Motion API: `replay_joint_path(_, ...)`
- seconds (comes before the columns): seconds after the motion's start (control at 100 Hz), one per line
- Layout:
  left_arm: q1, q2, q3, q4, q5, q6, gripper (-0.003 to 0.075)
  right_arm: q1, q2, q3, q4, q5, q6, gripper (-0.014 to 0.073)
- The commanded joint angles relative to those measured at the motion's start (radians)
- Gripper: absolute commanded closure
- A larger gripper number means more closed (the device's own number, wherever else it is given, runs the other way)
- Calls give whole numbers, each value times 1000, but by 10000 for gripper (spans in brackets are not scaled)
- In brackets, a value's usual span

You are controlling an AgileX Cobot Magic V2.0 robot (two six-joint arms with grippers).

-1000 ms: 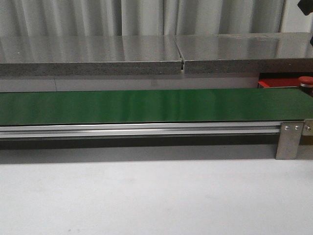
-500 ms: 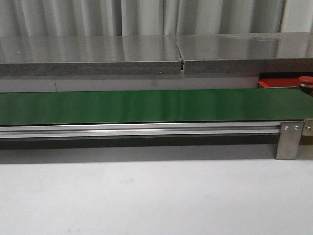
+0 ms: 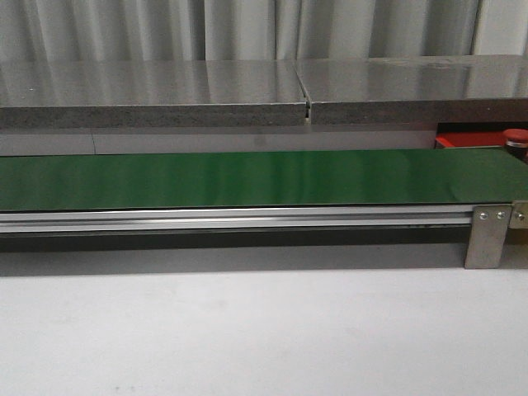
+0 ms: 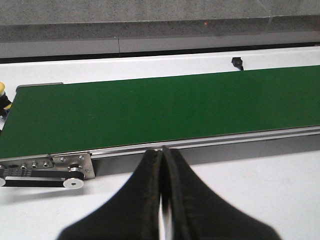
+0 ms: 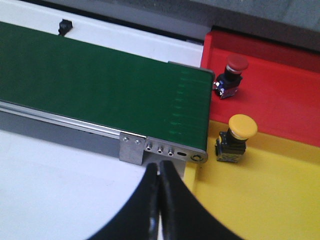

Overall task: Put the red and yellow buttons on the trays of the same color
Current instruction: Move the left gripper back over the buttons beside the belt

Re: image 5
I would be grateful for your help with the conveyor end plate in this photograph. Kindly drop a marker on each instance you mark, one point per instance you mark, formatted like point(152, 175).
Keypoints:
point(175, 150)

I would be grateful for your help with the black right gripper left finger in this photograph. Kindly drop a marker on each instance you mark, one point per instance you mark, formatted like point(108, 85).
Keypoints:
point(138, 219)

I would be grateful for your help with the aluminium conveyor side rail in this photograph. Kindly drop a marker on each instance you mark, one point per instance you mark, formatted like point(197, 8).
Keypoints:
point(59, 120)

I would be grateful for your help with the metal conveyor support bracket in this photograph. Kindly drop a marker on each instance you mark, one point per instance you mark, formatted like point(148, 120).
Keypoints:
point(131, 148)

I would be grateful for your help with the right grey stone slab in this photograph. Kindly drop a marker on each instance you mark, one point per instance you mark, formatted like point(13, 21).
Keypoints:
point(294, 22)

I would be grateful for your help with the yellow mushroom push button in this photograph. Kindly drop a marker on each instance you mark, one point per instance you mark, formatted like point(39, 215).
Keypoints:
point(230, 145)

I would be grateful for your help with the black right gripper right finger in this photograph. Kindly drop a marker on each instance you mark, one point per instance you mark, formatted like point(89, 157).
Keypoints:
point(183, 216)

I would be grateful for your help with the small black clip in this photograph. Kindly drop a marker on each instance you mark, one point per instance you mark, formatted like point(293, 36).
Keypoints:
point(65, 26)

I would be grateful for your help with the green conveyor belt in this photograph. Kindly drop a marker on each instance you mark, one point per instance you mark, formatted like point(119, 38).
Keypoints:
point(103, 86)

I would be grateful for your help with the red plastic tray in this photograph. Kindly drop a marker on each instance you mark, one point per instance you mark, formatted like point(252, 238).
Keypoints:
point(280, 88)

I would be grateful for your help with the yellow plastic tray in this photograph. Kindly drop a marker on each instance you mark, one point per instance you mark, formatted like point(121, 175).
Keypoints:
point(272, 193)

